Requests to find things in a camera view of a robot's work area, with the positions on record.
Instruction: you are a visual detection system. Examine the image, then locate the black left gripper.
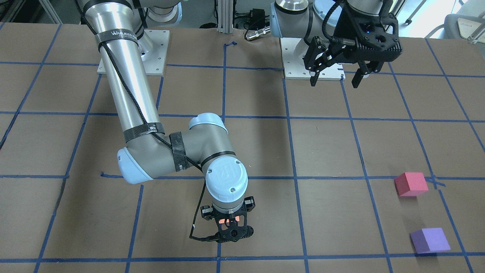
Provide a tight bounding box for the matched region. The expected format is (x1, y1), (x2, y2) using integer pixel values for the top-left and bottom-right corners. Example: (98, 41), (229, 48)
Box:
(303, 34), (383, 88)

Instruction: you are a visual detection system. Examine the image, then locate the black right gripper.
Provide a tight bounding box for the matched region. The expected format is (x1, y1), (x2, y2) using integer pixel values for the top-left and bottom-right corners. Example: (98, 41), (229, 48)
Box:
(200, 196), (256, 224)

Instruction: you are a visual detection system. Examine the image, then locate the orange foam cube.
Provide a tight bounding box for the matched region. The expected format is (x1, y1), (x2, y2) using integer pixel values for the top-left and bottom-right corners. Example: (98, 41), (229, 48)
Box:
(218, 216), (240, 225)

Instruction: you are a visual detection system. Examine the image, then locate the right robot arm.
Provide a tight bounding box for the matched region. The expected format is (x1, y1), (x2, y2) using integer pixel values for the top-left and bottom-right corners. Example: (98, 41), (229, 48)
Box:
(75, 0), (256, 222)

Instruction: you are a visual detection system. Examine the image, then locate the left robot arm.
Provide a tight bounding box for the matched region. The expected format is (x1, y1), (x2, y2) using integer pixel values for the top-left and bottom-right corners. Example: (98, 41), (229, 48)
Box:
(270, 0), (402, 88)

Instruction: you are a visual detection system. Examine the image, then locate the pink foam cube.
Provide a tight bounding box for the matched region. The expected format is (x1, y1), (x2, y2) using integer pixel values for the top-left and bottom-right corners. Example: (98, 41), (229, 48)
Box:
(394, 172), (429, 197)

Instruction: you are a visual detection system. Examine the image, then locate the purple foam cube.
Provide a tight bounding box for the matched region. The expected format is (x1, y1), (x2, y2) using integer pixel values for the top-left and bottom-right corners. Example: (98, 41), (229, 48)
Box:
(410, 227), (451, 254)

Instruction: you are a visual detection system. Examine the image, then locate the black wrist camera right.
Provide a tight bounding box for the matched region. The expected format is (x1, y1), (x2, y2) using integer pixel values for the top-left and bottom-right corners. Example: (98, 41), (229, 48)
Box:
(216, 223), (253, 243)

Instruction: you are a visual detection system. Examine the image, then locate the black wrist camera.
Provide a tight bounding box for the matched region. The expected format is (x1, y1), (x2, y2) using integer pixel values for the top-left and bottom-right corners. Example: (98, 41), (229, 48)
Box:
(216, 223), (253, 243)
(333, 0), (402, 62)

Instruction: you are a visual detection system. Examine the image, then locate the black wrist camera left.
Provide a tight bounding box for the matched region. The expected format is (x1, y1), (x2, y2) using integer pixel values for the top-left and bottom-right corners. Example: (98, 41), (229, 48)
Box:
(333, 0), (402, 62)

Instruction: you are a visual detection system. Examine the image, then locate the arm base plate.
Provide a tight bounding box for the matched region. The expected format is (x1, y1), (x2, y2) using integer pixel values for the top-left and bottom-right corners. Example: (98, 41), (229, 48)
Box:
(95, 29), (170, 76)
(280, 37), (345, 81)

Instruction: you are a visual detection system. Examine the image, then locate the aluminium frame post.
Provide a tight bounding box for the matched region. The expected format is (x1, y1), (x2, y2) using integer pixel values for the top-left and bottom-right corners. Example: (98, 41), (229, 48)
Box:
(216, 0), (235, 35)

